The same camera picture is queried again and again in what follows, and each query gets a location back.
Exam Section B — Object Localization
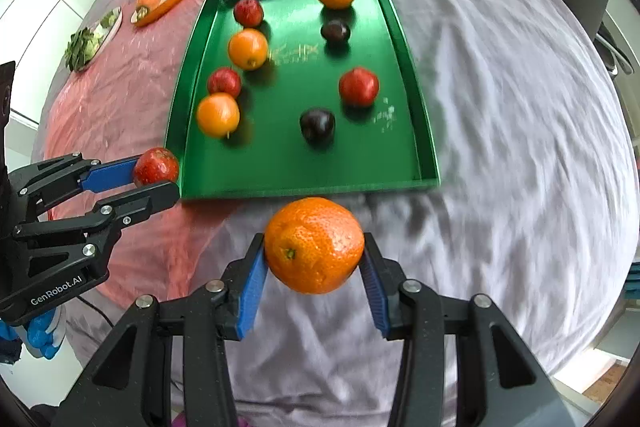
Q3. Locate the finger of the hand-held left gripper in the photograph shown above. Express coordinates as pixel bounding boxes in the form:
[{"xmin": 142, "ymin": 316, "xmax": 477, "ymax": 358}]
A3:
[
  {"xmin": 10, "ymin": 152, "xmax": 143, "ymax": 208},
  {"xmin": 12, "ymin": 181, "xmax": 180, "ymax": 254}
]

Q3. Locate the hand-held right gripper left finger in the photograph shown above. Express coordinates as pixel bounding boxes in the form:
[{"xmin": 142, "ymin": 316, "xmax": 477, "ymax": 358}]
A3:
[{"xmin": 52, "ymin": 232, "xmax": 268, "ymax": 427}]

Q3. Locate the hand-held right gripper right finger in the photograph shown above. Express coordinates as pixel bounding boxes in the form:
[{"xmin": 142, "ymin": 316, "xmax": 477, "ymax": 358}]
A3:
[{"xmin": 357, "ymin": 232, "xmax": 566, "ymax": 427}]

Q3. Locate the red apple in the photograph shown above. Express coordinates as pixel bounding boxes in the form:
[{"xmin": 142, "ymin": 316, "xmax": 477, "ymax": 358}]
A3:
[
  {"xmin": 206, "ymin": 67, "xmax": 243, "ymax": 98},
  {"xmin": 233, "ymin": 0, "xmax": 265, "ymax": 28},
  {"xmin": 132, "ymin": 147, "xmax": 180, "ymax": 186},
  {"xmin": 338, "ymin": 67, "xmax": 380, "ymax": 108}
]

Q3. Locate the green tray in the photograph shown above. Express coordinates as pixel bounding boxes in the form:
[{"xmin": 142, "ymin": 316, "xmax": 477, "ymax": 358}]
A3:
[{"xmin": 164, "ymin": 0, "xmax": 441, "ymax": 200}]

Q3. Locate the dark plum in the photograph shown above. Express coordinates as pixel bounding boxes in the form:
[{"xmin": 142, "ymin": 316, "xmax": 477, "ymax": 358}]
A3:
[
  {"xmin": 320, "ymin": 20, "xmax": 351, "ymax": 44},
  {"xmin": 299, "ymin": 108, "xmax": 336, "ymax": 145}
]

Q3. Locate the person's left hand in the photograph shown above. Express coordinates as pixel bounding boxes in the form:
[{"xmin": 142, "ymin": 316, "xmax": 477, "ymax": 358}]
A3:
[{"xmin": 0, "ymin": 309, "xmax": 63, "ymax": 363}]

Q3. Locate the pink plastic sheet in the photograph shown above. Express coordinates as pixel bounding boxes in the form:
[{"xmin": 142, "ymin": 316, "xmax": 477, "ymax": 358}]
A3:
[{"xmin": 42, "ymin": 0, "xmax": 321, "ymax": 308}]

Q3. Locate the bok choy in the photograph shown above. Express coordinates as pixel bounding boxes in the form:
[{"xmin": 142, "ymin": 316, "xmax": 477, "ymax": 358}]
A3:
[{"xmin": 65, "ymin": 9, "xmax": 116, "ymax": 72}]

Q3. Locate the grey patterned plate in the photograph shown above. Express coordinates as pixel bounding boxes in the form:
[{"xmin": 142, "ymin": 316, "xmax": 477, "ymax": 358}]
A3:
[{"xmin": 75, "ymin": 6, "xmax": 123, "ymax": 70}]

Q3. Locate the black cable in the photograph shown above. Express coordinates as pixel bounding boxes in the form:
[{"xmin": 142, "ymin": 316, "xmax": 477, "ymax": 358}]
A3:
[{"xmin": 75, "ymin": 294, "xmax": 126, "ymax": 333}]

